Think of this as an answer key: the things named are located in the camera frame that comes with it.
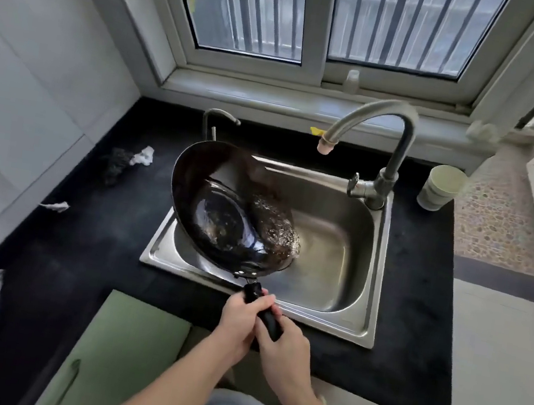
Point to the person's left fingers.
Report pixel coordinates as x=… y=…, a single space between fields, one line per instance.
x=262 y=302

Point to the person's left forearm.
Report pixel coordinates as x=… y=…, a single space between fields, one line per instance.
x=169 y=390

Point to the stainless steel sink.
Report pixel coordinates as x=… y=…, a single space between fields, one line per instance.
x=337 y=270

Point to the crumpled white paper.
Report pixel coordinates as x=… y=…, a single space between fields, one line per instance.
x=143 y=156

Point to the pale green cup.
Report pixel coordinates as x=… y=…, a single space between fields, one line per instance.
x=439 y=190

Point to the grey window bars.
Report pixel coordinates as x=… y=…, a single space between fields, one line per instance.
x=398 y=24

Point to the person's right thumb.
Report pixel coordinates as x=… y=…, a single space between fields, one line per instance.
x=263 y=340

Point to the person's left hand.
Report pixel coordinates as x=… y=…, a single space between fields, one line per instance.
x=236 y=323

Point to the light green cabinet door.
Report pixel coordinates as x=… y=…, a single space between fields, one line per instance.
x=123 y=358

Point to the large curved chrome faucet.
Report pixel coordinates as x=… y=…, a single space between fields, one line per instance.
x=401 y=145

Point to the person's right hand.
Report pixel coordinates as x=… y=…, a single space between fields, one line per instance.
x=286 y=358

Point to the white crumpled object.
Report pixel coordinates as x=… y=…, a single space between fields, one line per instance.
x=482 y=132

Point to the white window frame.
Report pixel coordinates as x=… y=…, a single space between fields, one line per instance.
x=319 y=22

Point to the small yellow scrap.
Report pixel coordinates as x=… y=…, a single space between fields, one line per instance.
x=315 y=131

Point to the small white paper scrap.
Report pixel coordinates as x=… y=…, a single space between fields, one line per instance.
x=56 y=206

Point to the thin small chrome faucet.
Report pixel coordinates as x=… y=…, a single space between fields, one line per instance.
x=206 y=123

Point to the dark steel wool scrubber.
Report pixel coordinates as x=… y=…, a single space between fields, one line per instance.
x=115 y=166

